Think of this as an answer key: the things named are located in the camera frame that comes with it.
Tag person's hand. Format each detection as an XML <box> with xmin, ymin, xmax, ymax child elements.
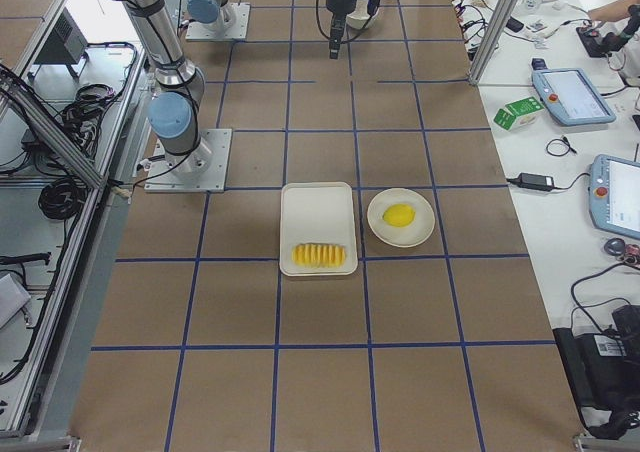
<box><xmin>588</xmin><ymin>4</ymin><xmax>620</xmax><ymax>22</ymax></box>

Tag grey round mouse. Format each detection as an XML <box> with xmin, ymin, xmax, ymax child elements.
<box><xmin>603</xmin><ymin>237</ymin><xmax>626</xmax><ymax>257</ymax></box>

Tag black cable bundle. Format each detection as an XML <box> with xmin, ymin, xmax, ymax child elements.
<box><xmin>38</xmin><ymin>176</ymin><xmax>86</xmax><ymax>222</ymax></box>

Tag sliced yellow mango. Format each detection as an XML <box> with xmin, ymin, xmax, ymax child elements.
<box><xmin>292</xmin><ymin>243</ymin><xmax>346</xmax><ymax>268</ymax></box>

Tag aluminium diagonal strut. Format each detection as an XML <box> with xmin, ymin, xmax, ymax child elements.
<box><xmin>1</xmin><ymin>64</ymin><xmax>106</xmax><ymax>189</ymax></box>

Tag cream round plate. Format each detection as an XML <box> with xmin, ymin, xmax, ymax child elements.
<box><xmin>367</xmin><ymin>188</ymin><xmax>435</xmax><ymax>248</ymax></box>

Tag aluminium frame post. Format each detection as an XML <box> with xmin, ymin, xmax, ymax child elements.
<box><xmin>468</xmin><ymin>0</ymin><xmax>518</xmax><ymax>86</ymax></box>

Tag blue teach pendant upper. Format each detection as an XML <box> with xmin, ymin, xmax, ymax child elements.
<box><xmin>531</xmin><ymin>68</ymin><xmax>616</xmax><ymax>126</ymax></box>

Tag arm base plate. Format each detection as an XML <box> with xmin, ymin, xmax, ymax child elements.
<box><xmin>186</xmin><ymin>0</ymin><xmax>250</xmax><ymax>42</ymax></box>
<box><xmin>143</xmin><ymin>129</ymin><xmax>232</xmax><ymax>193</ymax></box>

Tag black power adapter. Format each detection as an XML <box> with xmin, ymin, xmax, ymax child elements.
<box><xmin>519</xmin><ymin>173</ymin><xmax>555</xmax><ymax>192</ymax></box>

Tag grey control box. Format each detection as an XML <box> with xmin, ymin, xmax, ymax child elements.
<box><xmin>34</xmin><ymin>8</ymin><xmax>88</xmax><ymax>78</ymax></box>

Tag short black cable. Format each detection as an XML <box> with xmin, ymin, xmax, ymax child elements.
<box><xmin>545</xmin><ymin>136</ymin><xmax>578</xmax><ymax>157</ymax></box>

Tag green white box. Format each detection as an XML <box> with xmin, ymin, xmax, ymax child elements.
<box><xmin>493</xmin><ymin>96</ymin><xmax>544</xmax><ymax>131</ymax></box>

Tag yellow lemon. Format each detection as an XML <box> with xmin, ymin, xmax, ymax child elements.
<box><xmin>382</xmin><ymin>203</ymin><xmax>416</xmax><ymax>228</ymax></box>

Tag black device lower right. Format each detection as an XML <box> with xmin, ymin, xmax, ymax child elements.
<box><xmin>553</xmin><ymin>305</ymin><xmax>639</xmax><ymax>440</ymax></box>

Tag black joystick controller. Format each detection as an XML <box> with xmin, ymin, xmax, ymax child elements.
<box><xmin>576</xmin><ymin>15</ymin><xmax>639</xmax><ymax>58</ymax></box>

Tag white bowl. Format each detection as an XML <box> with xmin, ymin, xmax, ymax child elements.
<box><xmin>346</xmin><ymin>0</ymin><xmax>379</xmax><ymax>30</ymax></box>

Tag blue teach pendant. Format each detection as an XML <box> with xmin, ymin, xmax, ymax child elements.
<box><xmin>589</xmin><ymin>154</ymin><xmax>640</xmax><ymax>239</ymax></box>
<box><xmin>531</xmin><ymin>68</ymin><xmax>616</xmax><ymax>126</ymax></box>

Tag cream rectangular tray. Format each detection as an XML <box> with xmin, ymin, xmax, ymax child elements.
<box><xmin>279</xmin><ymin>182</ymin><xmax>358</xmax><ymax>277</ymax></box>

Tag blue teach pendant lower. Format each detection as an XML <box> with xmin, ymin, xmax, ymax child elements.
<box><xmin>589</xmin><ymin>154</ymin><xmax>640</xmax><ymax>239</ymax></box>

